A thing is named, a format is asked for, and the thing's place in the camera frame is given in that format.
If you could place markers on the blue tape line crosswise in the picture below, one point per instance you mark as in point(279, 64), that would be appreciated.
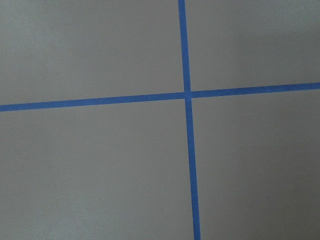
point(159, 97)

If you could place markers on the blue tape line lengthwise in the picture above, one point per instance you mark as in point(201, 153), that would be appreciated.
point(189, 120)

